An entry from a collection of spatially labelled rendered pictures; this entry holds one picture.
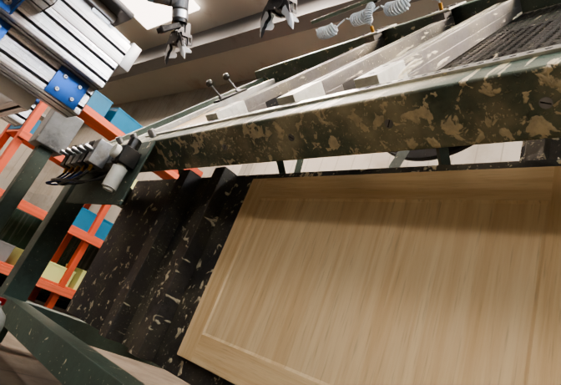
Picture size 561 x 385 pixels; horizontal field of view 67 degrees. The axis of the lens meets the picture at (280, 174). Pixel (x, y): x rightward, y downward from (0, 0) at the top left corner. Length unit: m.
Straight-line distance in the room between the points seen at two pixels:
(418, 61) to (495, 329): 0.63
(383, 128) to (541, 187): 0.29
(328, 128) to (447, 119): 0.25
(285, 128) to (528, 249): 0.53
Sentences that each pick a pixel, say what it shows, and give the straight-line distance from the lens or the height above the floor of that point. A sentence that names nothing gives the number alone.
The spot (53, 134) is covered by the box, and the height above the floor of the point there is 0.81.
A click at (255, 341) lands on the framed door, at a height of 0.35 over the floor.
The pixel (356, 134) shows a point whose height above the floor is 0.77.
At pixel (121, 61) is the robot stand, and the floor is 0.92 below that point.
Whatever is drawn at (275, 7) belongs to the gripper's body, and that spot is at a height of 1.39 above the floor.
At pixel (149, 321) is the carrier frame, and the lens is 1.36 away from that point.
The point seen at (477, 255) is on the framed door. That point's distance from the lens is 0.86.
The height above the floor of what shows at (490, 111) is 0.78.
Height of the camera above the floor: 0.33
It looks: 22 degrees up
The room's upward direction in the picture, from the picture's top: 22 degrees clockwise
